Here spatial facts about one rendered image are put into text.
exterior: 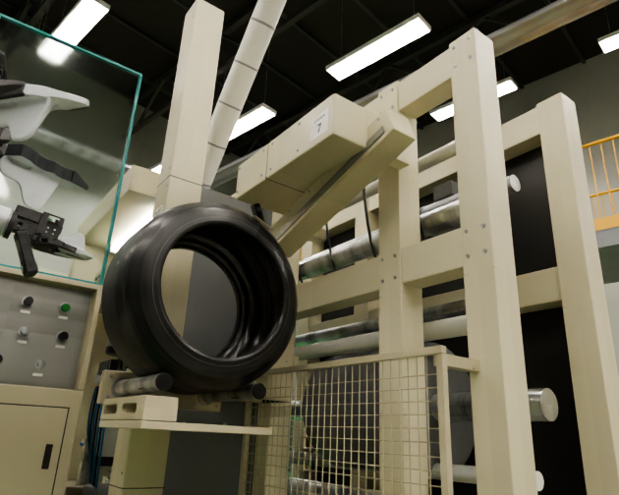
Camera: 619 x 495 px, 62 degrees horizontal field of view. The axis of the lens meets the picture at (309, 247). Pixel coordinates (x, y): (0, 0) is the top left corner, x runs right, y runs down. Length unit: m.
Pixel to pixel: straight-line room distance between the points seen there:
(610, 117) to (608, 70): 1.04
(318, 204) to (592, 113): 10.22
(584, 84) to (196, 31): 10.41
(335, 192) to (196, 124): 0.66
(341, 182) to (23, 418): 1.25
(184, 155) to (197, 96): 0.27
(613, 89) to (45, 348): 11.08
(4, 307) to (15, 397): 0.30
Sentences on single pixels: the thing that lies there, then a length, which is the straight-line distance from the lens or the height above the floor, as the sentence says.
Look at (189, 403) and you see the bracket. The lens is 1.79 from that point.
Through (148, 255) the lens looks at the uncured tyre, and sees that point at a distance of 1.42.
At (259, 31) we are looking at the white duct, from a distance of 2.57.
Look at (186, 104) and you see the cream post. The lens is 2.12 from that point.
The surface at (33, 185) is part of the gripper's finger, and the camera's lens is 0.64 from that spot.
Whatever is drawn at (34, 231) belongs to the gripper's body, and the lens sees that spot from 1.47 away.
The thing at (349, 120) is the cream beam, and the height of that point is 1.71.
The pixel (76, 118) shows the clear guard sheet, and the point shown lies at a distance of 2.25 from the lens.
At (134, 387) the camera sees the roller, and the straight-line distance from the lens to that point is 1.54.
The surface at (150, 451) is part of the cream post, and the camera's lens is 1.78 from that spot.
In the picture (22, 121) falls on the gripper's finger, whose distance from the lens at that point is 0.55.
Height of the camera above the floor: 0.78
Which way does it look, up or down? 20 degrees up
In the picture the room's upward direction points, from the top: 3 degrees clockwise
